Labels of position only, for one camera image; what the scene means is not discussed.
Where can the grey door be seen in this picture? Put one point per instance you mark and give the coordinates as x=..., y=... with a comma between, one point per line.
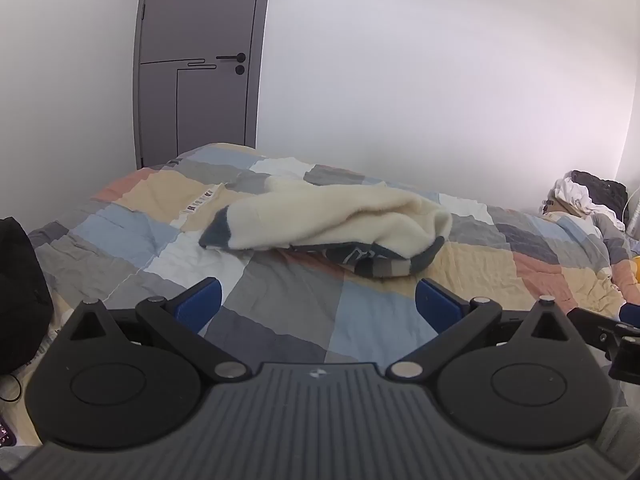
x=200, y=20

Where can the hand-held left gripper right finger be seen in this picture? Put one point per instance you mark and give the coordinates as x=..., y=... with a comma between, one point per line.
x=437, y=310

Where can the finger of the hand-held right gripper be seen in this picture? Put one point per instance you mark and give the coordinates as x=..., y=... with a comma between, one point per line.
x=597, y=327

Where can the purple patterned item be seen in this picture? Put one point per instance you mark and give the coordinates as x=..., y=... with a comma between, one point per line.
x=6, y=435

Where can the yellow pillow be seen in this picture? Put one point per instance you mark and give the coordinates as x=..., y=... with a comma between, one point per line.
x=636, y=270

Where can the black bag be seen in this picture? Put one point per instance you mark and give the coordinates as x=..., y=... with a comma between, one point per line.
x=20, y=290

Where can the dark cloth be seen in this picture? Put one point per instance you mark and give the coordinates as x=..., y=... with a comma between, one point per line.
x=607, y=190

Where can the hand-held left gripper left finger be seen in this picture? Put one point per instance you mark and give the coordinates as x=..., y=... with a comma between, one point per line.
x=200, y=302

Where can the tan item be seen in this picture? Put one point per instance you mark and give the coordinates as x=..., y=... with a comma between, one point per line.
x=552, y=199

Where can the white cloth pile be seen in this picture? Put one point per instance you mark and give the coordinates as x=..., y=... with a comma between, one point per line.
x=575, y=195

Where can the cream blue striped sweater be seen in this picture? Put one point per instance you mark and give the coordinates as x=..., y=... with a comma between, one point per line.
x=325, y=215

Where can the patchwork quilt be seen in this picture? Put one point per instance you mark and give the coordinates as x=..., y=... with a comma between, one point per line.
x=280, y=300

